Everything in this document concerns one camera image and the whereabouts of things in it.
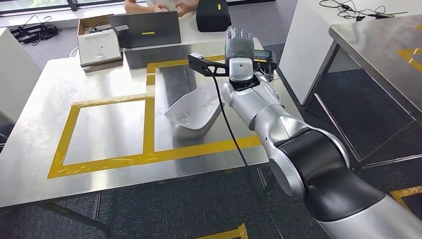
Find brown cardboard box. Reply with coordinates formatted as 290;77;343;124
77;14;124;73

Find stainless steel table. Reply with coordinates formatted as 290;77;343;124
0;38;305;233
303;13;422;170

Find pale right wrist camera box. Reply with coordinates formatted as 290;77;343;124
228;57;255;83

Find black tangled tabletop cable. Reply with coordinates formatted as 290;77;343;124
319;0;387;22

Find grey laptop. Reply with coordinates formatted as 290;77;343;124
106;10;182;49

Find white flat box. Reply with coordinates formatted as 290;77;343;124
77;30;122;68

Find black hard case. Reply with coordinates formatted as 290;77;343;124
196;0;232;33

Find black tabletop device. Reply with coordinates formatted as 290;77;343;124
253;48;279;83

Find person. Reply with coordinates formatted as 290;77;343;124
124;0;200;17

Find broad white shell part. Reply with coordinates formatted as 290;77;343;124
164;81;226;130

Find black cable in box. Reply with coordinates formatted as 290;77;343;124
87;20;113;34

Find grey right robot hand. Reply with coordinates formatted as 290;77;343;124
225;27;255;63

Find person's left hand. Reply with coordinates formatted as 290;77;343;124
175;0;199;17

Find dark slim probe tool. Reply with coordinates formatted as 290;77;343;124
367;12;409;19

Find black power bricks and cables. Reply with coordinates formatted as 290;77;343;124
9;14;63;46

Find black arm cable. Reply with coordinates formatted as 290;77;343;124
209;70;251;169

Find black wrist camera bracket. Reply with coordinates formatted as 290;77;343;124
188;52;230;78

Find yellow floor tape outline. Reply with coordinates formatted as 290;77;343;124
390;185;422;213

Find yellow tabletop tape outline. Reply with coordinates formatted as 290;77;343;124
395;47;422;74
47;93;156;180
143;54;264;163

